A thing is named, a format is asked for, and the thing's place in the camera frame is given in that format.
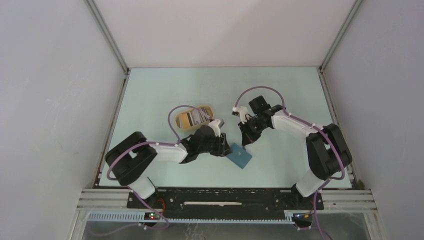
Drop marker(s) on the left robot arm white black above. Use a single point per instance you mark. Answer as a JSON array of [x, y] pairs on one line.
[[128, 160]]

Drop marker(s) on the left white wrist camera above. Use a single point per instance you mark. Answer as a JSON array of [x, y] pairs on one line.
[[216, 125]]

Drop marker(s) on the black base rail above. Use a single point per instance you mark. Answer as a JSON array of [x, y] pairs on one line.
[[257, 203]]

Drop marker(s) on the aluminium frame front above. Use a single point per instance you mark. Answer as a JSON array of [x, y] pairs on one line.
[[123, 205]]

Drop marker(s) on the beige oval card tray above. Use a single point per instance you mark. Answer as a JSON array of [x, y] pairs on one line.
[[192, 117]]

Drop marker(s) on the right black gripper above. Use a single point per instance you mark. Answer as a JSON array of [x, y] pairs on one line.
[[248, 138]]

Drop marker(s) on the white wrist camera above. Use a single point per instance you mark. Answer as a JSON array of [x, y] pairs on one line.
[[242, 112], [216, 125]]

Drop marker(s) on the right controller board with wires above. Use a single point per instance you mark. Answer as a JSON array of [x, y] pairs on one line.
[[308, 217]]

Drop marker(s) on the blue leather card holder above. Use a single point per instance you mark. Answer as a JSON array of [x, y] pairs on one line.
[[239, 156]]

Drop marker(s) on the stack of cards in tray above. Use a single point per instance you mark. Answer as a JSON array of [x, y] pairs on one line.
[[195, 117]]

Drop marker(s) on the white strip on rail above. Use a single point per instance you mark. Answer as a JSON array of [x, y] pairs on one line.
[[213, 203]]

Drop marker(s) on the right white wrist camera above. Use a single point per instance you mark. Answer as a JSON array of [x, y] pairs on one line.
[[242, 112]]

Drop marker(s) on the left controller board with wires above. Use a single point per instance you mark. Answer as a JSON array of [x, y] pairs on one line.
[[153, 215]]

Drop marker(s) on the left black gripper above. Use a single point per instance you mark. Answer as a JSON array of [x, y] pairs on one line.
[[222, 148]]

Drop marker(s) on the controller board with wires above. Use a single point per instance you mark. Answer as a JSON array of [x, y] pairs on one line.
[[153, 215], [308, 217]]

